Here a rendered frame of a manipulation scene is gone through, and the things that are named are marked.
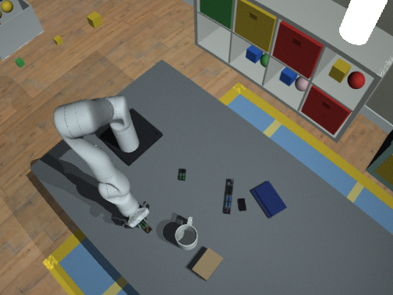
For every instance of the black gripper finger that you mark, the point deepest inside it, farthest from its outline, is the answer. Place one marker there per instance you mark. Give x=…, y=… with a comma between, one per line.
x=125, y=224
x=145, y=204

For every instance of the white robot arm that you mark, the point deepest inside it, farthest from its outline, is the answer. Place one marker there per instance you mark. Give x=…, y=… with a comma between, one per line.
x=79, y=118

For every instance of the tan rectangular block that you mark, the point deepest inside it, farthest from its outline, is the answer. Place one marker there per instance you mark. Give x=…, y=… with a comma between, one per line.
x=207, y=264

